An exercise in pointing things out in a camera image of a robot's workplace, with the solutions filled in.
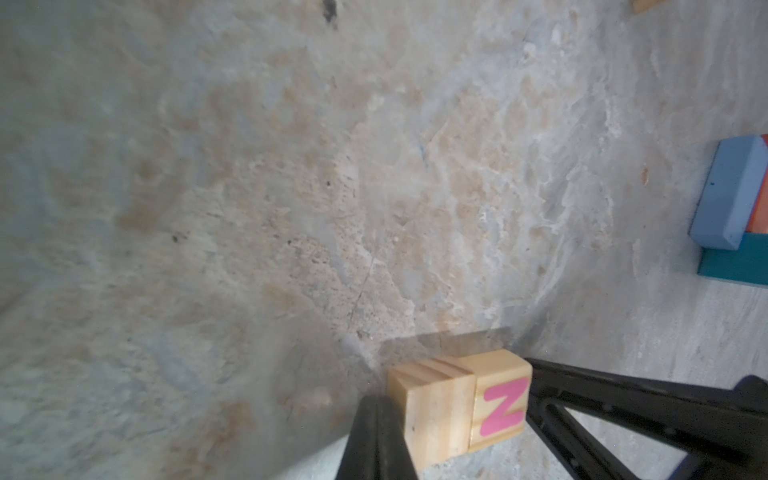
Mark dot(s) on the teal cube block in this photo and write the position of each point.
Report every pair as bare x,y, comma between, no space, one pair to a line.
747,265

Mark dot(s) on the orange-red rectangular block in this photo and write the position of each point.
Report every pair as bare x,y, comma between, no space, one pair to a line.
758,222

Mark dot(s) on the light blue rectangular block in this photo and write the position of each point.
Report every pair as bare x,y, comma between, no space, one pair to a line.
730,192

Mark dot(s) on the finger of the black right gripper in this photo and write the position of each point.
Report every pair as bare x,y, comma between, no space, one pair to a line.
722,431

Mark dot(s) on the wood letter N block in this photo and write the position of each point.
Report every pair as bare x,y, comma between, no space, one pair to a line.
503,381

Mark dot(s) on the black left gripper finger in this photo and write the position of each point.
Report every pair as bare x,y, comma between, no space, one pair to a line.
376,448

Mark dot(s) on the plain wood grooved block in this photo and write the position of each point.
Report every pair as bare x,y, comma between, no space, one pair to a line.
435,398

